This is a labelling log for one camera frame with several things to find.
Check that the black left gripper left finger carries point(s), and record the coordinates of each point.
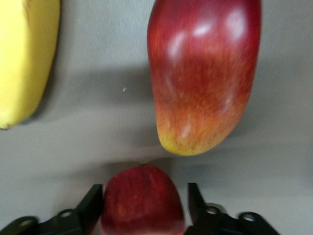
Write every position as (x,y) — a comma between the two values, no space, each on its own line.
(73,222)

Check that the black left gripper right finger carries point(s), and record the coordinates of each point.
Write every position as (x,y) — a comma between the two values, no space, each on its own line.
(203,218)

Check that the red yellow apple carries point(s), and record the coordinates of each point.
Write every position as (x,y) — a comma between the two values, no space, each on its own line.
(141,203)

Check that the yellow banana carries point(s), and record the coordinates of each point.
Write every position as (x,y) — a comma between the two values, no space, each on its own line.
(24,61)

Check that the red yellow mango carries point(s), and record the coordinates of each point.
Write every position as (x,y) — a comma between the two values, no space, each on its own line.
(203,80)

